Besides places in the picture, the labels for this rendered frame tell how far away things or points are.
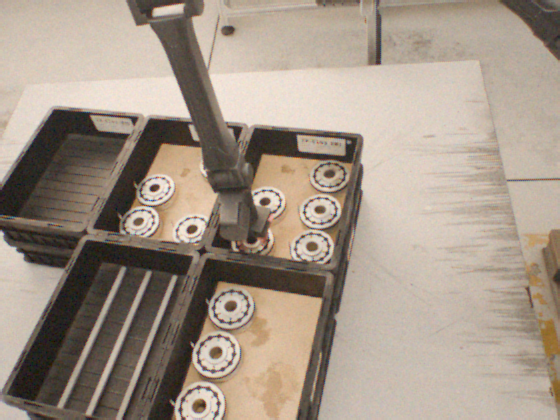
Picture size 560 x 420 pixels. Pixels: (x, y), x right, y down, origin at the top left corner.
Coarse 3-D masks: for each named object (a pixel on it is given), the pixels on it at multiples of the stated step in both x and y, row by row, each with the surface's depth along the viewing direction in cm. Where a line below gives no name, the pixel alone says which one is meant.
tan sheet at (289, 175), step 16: (272, 160) 151; (288, 160) 151; (304, 160) 150; (256, 176) 149; (272, 176) 148; (288, 176) 147; (304, 176) 147; (288, 192) 144; (304, 192) 144; (288, 208) 141; (288, 224) 138; (288, 240) 136; (288, 256) 133
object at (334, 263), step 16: (256, 128) 146; (272, 128) 145; (288, 128) 144; (352, 176) 132; (352, 192) 130; (208, 240) 126; (336, 240) 122; (240, 256) 123; (256, 256) 122; (272, 256) 122; (336, 256) 120
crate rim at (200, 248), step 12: (144, 120) 152; (168, 120) 152; (180, 120) 151; (132, 144) 147; (240, 144) 143; (120, 168) 143; (108, 192) 138; (216, 204) 132; (96, 216) 134; (132, 240) 129; (144, 240) 128; (156, 240) 128; (204, 240) 126; (204, 252) 127
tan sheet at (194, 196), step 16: (160, 160) 157; (176, 160) 156; (192, 160) 155; (176, 176) 152; (192, 176) 152; (192, 192) 148; (208, 192) 148; (176, 208) 146; (192, 208) 145; (208, 208) 144
